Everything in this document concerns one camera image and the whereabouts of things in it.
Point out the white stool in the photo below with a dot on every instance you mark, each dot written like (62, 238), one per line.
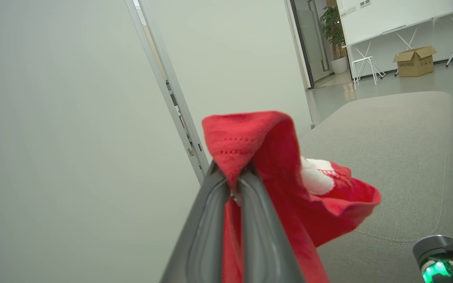
(364, 68)

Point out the cardboard box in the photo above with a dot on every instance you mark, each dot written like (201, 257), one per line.
(415, 61)

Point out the glass door with dark frame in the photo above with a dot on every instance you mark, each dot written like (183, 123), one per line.
(309, 39)

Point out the long white table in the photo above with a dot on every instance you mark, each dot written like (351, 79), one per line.
(411, 27)

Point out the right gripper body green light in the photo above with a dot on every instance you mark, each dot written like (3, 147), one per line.
(446, 257)

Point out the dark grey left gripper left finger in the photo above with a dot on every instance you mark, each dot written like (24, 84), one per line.
(203, 236)

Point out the grey fabric sofa seat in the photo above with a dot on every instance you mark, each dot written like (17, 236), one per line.
(399, 157)

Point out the red clothing with white patch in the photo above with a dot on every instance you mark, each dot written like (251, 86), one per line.
(273, 157)

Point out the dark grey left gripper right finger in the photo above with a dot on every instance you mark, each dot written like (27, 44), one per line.
(264, 239)

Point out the potted green plant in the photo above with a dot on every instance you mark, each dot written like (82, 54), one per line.
(333, 35)

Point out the aluminium partition frame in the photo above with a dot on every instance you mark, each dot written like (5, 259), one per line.
(167, 86)

